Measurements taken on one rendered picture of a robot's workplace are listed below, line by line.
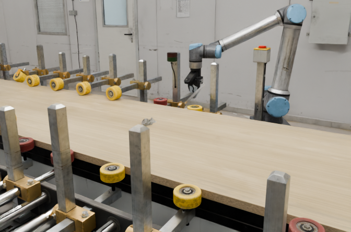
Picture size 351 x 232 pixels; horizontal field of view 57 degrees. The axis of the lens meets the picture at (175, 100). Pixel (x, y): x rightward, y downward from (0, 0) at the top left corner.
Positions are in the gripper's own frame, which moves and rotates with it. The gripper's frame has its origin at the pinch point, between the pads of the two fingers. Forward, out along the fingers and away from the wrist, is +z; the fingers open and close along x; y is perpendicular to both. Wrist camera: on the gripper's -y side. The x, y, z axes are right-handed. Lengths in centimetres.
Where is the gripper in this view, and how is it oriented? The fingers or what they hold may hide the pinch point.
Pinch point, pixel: (193, 96)
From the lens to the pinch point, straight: 227.6
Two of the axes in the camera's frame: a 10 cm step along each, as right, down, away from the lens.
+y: 5.1, -2.2, 8.3
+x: -8.6, -1.3, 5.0
